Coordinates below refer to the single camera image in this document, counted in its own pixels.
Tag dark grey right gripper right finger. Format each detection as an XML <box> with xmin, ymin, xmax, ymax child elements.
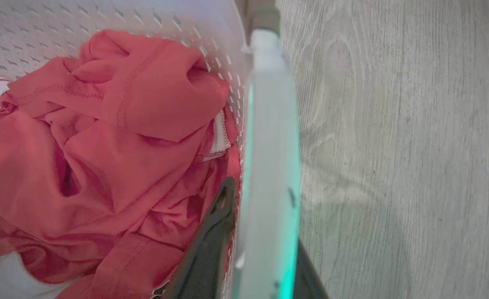
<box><xmin>293</xmin><ymin>240</ymin><xmax>329</xmax><ymax>299</ymax></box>

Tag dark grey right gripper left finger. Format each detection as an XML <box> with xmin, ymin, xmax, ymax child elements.
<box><xmin>160</xmin><ymin>177</ymin><xmax>236</xmax><ymax>299</ymax></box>

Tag white perforated plastic laundry basket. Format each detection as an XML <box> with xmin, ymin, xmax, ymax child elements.
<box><xmin>0</xmin><ymin>0</ymin><xmax>301</xmax><ymax>299</ymax></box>

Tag red garment with white trim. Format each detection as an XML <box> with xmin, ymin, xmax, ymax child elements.
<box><xmin>0</xmin><ymin>29</ymin><xmax>242</xmax><ymax>299</ymax></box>

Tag white cloth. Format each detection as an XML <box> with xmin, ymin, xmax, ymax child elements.
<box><xmin>0</xmin><ymin>251</ymin><xmax>76</xmax><ymax>299</ymax></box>

